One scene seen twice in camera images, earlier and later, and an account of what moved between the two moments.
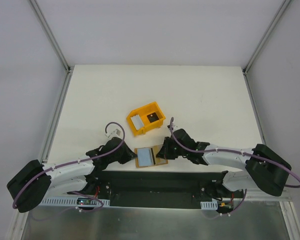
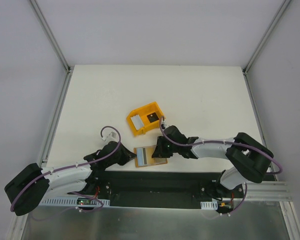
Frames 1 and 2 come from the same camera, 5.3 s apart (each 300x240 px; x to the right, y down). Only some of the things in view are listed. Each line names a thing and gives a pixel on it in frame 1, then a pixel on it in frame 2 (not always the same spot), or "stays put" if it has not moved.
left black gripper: x=126 y=153 stays put
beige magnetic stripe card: x=156 y=160 -> x=142 y=156
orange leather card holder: x=147 y=157 stays put
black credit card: x=152 y=117 stays put
